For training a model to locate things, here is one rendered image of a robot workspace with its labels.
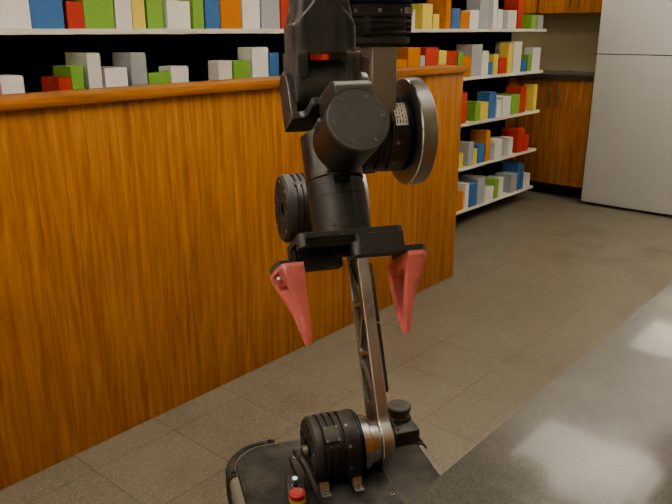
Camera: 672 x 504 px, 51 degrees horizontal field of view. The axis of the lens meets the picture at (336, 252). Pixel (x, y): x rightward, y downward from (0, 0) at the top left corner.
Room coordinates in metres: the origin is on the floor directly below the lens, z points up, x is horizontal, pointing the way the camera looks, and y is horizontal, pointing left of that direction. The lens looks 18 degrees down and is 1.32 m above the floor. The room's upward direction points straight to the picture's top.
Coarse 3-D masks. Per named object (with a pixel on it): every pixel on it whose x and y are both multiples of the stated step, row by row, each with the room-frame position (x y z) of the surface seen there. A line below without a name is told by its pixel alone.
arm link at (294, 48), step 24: (312, 0) 0.70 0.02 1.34; (336, 0) 0.71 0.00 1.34; (288, 24) 0.72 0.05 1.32; (312, 24) 0.70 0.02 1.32; (336, 24) 0.71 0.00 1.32; (288, 48) 0.72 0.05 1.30; (312, 48) 0.70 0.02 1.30; (336, 48) 0.70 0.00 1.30; (312, 72) 0.70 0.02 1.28; (336, 72) 0.71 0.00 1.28; (360, 72) 0.71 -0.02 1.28; (312, 96) 0.70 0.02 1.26
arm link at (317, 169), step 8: (312, 128) 0.69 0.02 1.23; (304, 136) 0.69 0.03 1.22; (312, 136) 0.68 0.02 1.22; (304, 144) 0.68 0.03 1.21; (312, 144) 0.68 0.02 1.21; (304, 152) 0.68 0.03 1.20; (312, 152) 0.67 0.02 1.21; (304, 160) 0.68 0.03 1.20; (312, 160) 0.67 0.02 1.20; (304, 168) 0.68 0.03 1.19; (312, 168) 0.67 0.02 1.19; (320, 168) 0.66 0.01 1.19; (328, 168) 0.66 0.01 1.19; (360, 168) 0.68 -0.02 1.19; (312, 176) 0.66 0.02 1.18; (320, 176) 0.66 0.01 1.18; (336, 176) 0.66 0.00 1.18; (344, 176) 0.67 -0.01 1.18; (360, 176) 0.68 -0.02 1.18
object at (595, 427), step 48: (624, 336) 0.83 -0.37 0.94; (576, 384) 0.70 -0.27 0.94; (624, 384) 0.70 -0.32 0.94; (528, 432) 0.60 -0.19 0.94; (576, 432) 0.60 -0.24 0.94; (624, 432) 0.60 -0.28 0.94; (480, 480) 0.53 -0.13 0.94; (528, 480) 0.53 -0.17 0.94; (576, 480) 0.53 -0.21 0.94; (624, 480) 0.53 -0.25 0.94
